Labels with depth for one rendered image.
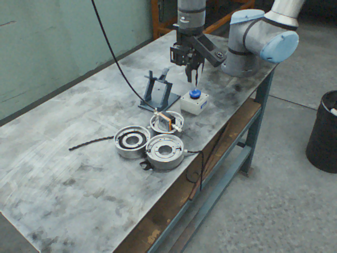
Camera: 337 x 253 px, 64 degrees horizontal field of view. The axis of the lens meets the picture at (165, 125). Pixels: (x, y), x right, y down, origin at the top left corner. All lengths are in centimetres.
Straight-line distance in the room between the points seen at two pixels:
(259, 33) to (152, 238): 75
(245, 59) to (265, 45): 17
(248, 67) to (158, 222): 67
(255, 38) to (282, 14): 11
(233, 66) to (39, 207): 83
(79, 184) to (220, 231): 98
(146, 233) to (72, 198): 30
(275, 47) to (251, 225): 99
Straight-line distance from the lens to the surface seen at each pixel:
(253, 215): 164
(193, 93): 89
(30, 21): 232
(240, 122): 129
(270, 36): 97
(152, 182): 71
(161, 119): 79
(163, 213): 95
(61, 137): 90
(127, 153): 74
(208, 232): 154
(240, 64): 111
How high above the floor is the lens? 136
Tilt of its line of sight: 40 degrees down
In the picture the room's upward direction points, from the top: 3 degrees counter-clockwise
